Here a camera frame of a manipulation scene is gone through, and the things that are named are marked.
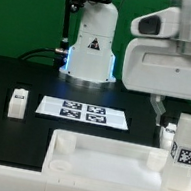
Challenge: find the black cable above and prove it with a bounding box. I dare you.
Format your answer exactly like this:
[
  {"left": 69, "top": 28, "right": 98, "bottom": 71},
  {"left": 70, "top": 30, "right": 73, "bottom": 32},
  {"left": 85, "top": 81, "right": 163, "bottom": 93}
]
[{"left": 18, "top": 43, "right": 69, "bottom": 69}]

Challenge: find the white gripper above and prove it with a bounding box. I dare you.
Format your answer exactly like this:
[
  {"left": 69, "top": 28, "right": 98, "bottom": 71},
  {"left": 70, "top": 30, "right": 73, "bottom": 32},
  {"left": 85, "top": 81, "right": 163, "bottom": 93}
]
[{"left": 122, "top": 38, "right": 191, "bottom": 126}]

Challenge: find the black camera stand pole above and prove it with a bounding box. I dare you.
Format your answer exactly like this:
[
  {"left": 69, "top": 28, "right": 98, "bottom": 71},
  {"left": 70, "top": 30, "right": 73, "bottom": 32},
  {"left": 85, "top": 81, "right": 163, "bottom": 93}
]
[{"left": 57, "top": 0, "right": 72, "bottom": 67}]

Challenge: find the white desk top tray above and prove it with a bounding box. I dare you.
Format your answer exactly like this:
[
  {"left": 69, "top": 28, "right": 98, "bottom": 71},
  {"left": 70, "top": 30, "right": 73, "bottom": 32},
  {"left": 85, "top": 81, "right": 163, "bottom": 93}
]
[{"left": 40, "top": 126, "right": 191, "bottom": 191}]

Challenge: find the white marker sheet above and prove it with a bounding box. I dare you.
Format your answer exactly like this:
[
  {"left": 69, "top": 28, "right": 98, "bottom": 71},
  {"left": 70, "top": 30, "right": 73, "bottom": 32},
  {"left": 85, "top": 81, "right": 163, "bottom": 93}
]
[{"left": 36, "top": 96, "right": 128, "bottom": 130}]

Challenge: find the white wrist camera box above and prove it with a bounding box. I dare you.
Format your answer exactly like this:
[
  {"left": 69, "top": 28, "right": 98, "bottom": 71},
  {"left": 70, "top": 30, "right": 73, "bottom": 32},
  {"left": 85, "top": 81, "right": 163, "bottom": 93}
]
[{"left": 130, "top": 7, "right": 181, "bottom": 39}]

